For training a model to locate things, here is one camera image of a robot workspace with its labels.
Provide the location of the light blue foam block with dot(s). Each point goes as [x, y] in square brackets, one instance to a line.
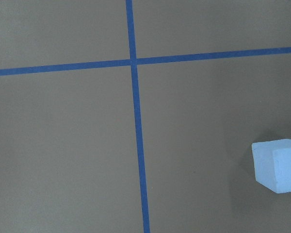
[272, 164]

